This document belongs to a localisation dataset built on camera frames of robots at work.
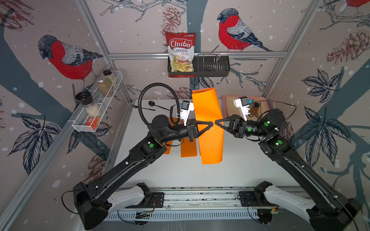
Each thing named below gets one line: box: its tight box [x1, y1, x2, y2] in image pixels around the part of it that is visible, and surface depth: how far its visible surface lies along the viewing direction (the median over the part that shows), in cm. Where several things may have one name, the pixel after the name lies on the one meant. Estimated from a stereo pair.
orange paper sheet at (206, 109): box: [191, 87, 225, 165], surface depth 55 cm
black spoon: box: [148, 100, 171, 112], surface depth 120 cm
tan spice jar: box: [103, 69, 117, 89], surface depth 82 cm
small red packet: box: [86, 116, 99, 130], surface depth 68 cm
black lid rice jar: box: [75, 90, 103, 118], surface depth 67 cm
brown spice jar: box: [96, 77, 113, 98], surface depth 78 cm
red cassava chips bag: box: [165, 31, 197, 78], surface depth 86 cm
